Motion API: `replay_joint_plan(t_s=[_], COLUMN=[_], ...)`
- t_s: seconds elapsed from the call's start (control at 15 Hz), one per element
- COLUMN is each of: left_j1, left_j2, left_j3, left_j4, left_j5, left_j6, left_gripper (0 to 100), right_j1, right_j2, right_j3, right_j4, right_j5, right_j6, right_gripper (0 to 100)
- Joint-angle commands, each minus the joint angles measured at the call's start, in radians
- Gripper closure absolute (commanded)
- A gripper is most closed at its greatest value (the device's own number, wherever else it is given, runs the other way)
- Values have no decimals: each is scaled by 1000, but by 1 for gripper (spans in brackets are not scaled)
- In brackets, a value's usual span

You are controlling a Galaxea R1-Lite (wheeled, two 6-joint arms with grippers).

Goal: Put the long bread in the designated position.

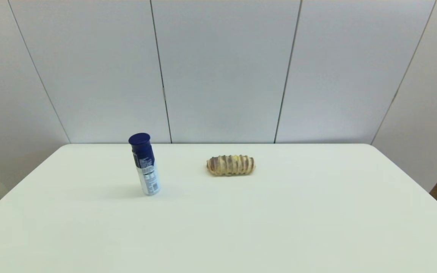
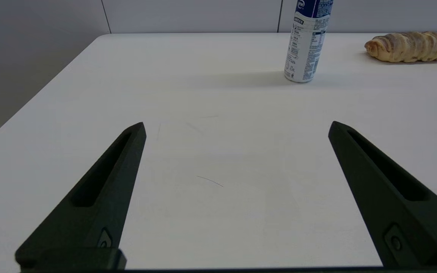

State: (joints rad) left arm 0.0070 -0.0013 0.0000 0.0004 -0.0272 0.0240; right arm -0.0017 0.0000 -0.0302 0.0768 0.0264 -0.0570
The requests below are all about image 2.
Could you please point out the long twisted bread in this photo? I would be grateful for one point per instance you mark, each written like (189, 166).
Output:
(412, 47)

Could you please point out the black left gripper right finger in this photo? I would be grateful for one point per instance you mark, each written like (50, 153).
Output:
(389, 204)

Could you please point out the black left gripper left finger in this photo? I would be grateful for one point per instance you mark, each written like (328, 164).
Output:
(97, 204)

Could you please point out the blue and white bottle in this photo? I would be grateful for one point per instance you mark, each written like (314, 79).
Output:
(304, 53)

